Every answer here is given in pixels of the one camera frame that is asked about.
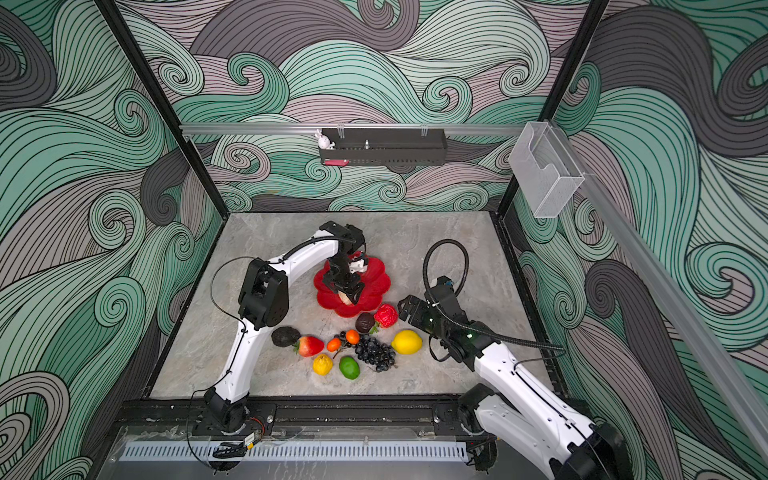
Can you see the red fake apple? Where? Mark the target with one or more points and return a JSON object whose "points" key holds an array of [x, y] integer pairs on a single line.
{"points": [[386, 316]]}

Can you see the cream fake pear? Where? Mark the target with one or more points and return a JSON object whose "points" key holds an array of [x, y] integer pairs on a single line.
{"points": [[344, 298]]}

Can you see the white slotted cable duct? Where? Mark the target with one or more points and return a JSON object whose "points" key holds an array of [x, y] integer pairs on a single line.
{"points": [[377, 451]]}

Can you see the small white figurine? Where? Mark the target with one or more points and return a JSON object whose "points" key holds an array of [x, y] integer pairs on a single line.
{"points": [[323, 141]]}

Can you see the black wall shelf tray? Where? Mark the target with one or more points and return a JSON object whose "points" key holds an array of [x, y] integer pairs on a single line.
{"points": [[388, 147]]}

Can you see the small yellow fake lemon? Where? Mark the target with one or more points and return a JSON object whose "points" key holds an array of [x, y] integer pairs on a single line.
{"points": [[322, 365]]}

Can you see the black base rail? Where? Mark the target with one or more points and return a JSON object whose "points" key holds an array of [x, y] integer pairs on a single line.
{"points": [[441, 414]]}

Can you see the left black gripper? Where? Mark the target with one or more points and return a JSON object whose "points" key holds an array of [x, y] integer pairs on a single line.
{"points": [[347, 287]]}

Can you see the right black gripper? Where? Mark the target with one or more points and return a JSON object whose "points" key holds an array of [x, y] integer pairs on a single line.
{"points": [[416, 319]]}

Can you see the clear plastic wall bin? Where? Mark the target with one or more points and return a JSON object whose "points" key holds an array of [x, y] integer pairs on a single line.
{"points": [[546, 167]]}

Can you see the red flower-shaped fruit bowl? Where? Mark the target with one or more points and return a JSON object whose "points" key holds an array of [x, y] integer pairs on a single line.
{"points": [[364, 293]]}

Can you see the green fake lime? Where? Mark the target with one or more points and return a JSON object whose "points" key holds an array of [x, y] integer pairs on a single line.
{"points": [[349, 368]]}

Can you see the dark fake avocado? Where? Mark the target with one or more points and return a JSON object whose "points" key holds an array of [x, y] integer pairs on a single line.
{"points": [[283, 337]]}

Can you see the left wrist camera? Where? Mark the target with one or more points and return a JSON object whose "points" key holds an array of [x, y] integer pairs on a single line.
{"points": [[359, 264]]}

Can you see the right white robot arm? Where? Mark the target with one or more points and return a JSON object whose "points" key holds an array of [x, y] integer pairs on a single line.
{"points": [[511, 403]]}

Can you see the red fake mango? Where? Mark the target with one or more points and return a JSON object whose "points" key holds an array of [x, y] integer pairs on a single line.
{"points": [[309, 346]]}

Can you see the dark fake grape bunch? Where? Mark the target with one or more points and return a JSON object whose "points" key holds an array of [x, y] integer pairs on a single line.
{"points": [[371, 351]]}

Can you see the dark maroon fake fruit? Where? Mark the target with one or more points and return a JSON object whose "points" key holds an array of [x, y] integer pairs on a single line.
{"points": [[365, 323]]}

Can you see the small orange fake tangerine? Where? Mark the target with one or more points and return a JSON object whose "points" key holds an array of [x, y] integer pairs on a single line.
{"points": [[334, 345]]}

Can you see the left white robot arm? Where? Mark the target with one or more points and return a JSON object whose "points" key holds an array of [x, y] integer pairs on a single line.
{"points": [[264, 303]]}

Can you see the large yellow fake lemon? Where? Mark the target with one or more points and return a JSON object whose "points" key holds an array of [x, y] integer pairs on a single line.
{"points": [[406, 342]]}

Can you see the aluminium wall rail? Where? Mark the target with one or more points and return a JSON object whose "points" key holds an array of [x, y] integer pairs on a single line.
{"points": [[275, 128]]}

